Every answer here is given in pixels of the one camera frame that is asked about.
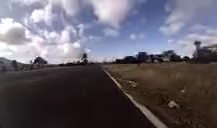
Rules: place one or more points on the lone tree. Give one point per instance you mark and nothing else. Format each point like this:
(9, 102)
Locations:
(84, 57)

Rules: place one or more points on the white painted edge line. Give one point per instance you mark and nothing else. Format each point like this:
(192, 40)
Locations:
(136, 105)

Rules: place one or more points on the dark asphalt road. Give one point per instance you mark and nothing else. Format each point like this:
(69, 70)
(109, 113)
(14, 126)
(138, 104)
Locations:
(69, 100)

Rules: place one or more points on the row of dark trees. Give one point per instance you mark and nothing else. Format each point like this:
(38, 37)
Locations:
(169, 56)

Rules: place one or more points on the round dark tree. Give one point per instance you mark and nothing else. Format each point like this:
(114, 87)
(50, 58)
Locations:
(40, 61)

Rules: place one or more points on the dry grass verge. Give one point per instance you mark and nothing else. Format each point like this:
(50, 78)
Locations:
(176, 86)

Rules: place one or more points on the pale stone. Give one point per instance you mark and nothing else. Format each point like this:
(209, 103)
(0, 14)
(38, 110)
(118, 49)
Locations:
(173, 104)

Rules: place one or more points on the low building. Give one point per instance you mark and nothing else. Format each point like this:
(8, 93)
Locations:
(3, 63)

